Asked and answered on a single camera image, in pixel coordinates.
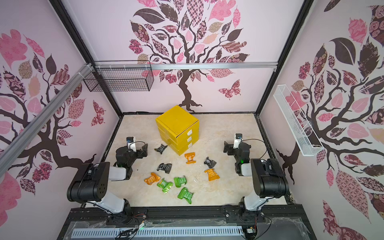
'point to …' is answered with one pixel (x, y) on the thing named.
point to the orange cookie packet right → (212, 175)
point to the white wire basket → (305, 141)
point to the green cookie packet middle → (179, 181)
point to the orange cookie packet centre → (190, 157)
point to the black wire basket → (121, 80)
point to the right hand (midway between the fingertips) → (231, 142)
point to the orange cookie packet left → (153, 178)
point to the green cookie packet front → (184, 193)
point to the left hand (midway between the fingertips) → (140, 146)
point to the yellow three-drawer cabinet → (178, 129)
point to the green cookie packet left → (165, 185)
